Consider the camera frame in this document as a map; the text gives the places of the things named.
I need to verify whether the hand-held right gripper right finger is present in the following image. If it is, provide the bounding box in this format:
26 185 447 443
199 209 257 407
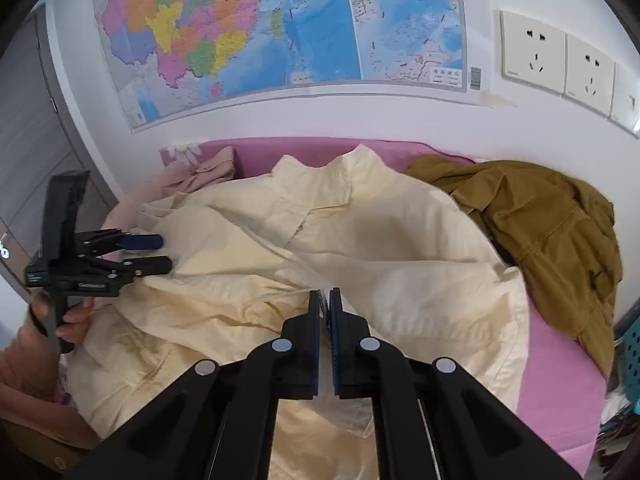
327 287 583 480

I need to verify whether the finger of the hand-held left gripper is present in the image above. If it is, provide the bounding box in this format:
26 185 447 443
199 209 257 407
80 255 173 287
75 229 165 262

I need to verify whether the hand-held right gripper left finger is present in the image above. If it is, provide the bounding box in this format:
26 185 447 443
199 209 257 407
60 289 326 480

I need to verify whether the cream yellow shirt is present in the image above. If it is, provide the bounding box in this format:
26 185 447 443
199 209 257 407
65 144 531 480

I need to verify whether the person's left forearm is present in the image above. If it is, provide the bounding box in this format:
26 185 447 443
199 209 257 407
0 330 103 449

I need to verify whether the person's left hand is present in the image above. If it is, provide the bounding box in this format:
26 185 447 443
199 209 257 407
27 292 96 353

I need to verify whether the grey wooden door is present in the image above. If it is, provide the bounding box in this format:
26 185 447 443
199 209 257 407
0 2 126 306

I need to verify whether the pale pink garment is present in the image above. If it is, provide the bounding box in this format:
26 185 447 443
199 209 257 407
102 146 236 241

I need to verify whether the pink flower blanket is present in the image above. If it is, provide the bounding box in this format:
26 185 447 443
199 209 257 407
159 137 608 453

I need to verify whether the person's olive clothing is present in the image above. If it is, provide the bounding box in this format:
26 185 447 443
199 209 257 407
0 417 92 480

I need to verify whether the olive brown jacket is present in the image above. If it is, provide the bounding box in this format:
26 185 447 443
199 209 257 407
402 154 623 381

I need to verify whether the blue plastic storage rack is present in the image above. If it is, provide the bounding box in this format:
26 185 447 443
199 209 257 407
612 317 640 413

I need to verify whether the colourful wall map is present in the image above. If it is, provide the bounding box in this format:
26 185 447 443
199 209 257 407
92 0 483 134

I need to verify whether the white wall socket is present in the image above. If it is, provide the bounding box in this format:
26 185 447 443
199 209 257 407
500 10 568 95
564 32 617 116

